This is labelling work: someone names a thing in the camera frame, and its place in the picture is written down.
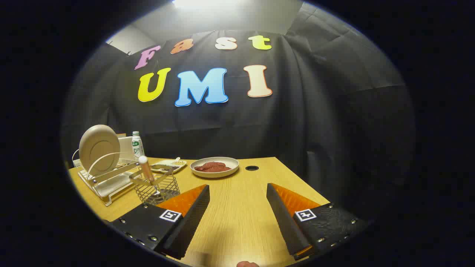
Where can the beige round plate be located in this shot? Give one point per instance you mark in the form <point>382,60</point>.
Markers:
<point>98,148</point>

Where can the cream plate with meat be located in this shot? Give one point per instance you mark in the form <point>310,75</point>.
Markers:
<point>214,175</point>

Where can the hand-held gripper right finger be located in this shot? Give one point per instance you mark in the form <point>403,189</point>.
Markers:
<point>285,218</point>

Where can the white divided tray of beans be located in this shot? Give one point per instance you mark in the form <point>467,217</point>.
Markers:
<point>169,165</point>

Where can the red meat piece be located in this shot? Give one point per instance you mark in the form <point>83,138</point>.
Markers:
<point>211,169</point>
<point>215,164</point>

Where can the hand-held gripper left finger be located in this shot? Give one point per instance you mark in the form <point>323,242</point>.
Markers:
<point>189,218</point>

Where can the black backdrop cloth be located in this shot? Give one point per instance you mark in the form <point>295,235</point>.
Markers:
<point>304,129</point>

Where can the white plastic bottle green label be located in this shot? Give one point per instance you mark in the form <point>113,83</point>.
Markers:
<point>137,146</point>

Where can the white toaster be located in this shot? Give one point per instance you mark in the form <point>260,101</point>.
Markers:
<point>126,148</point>

